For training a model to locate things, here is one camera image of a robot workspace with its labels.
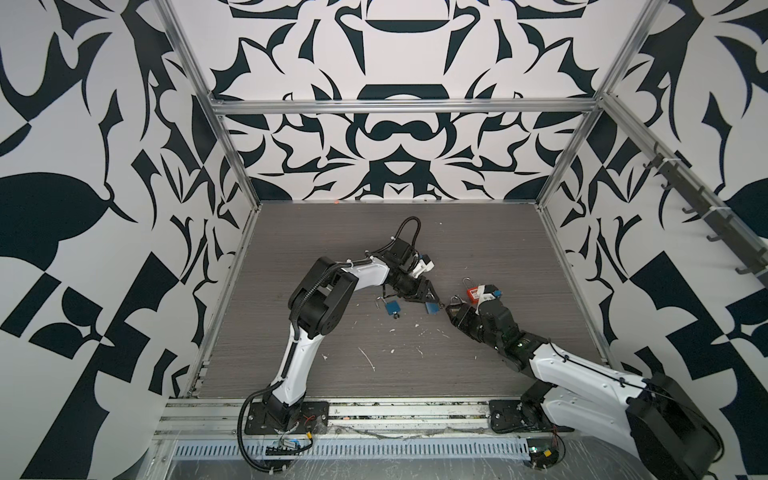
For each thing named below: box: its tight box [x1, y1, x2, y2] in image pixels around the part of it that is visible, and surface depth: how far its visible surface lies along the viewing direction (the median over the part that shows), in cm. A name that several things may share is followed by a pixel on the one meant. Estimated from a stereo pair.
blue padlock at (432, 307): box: [425, 302, 440, 315], surface depth 94 cm
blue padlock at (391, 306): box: [375, 296, 401, 315], surface depth 95 cm
